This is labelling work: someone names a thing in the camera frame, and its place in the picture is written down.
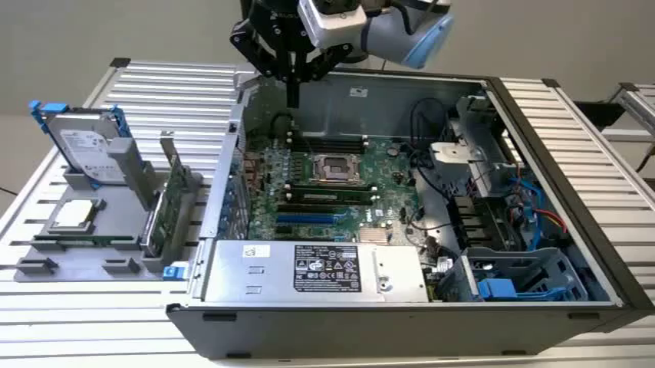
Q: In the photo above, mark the blue plastic cage latch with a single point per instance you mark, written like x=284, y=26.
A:
x=493, y=289

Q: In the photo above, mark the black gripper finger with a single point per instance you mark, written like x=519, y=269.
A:
x=326, y=63
x=256, y=57

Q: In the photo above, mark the black RAM slot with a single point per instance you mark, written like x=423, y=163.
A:
x=332, y=141
x=332, y=191
x=332, y=145
x=332, y=150
x=332, y=188
x=332, y=136
x=332, y=185

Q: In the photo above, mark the Nvidia Quadro graphics card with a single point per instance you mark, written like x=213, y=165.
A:
x=176, y=199

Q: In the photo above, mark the open black PC case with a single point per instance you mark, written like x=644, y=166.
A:
x=357, y=329

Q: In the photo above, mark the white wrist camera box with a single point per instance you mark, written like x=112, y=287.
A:
x=332, y=23

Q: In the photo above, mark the grey metal disk bay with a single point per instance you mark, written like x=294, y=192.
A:
x=475, y=126

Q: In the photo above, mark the hard disk in blue carrier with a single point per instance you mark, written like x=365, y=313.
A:
x=81, y=145

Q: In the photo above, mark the silver chipset heatsink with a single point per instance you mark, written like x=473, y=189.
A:
x=376, y=236

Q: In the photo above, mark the black plastic fan shroud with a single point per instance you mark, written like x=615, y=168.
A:
x=475, y=222

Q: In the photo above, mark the CPU socket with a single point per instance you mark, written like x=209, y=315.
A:
x=332, y=166

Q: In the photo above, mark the silver power supply unit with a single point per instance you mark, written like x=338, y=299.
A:
x=265, y=283

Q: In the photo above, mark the blue expansion slot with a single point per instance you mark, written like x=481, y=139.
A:
x=306, y=220

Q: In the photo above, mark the grey plastic parts rack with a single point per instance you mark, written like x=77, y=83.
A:
x=76, y=264

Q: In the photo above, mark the round coin cell battery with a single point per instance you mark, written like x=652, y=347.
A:
x=392, y=150

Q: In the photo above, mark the short black expansion slot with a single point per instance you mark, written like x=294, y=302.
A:
x=284, y=230

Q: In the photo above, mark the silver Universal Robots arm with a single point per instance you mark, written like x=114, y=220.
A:
x=388, y=38

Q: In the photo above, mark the silver CPU chip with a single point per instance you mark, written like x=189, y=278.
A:
x=76, y=212

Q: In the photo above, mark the green motherboard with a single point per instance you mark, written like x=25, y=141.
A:
x=388, y=184

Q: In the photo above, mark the blue plastic case latch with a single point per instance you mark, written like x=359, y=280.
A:
x=170, y=273

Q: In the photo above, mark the green RAM stick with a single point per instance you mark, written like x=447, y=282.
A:
x=326, y=197
x=101, y=241

